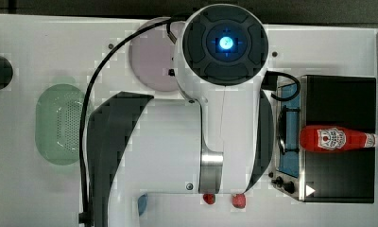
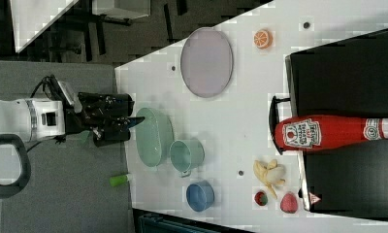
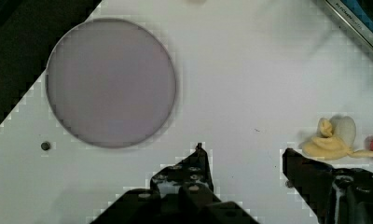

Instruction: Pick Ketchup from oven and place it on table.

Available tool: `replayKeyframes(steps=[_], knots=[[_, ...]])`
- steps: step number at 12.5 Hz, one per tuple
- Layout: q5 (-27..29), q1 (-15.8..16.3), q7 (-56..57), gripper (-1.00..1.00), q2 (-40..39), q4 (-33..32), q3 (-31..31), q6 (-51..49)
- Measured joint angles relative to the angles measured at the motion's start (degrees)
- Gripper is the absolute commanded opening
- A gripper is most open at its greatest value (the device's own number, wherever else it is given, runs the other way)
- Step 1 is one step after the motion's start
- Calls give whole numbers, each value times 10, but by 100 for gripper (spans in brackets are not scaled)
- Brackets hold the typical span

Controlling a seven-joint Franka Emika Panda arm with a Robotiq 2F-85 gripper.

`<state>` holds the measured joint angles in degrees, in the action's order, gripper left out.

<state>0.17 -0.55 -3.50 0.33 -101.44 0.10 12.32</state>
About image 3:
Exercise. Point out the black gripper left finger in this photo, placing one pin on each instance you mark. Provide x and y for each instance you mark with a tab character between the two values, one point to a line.
179	194

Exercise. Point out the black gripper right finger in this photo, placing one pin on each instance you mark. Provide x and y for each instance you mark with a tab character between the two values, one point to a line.
335	195

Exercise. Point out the silver toaster oven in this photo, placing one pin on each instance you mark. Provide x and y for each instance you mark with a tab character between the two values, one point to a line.
357	15

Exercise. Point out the peeled banana toy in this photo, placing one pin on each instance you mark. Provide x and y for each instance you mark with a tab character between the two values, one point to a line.
334	140

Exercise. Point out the grey round plate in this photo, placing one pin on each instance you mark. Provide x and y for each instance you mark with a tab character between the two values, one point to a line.
111	83

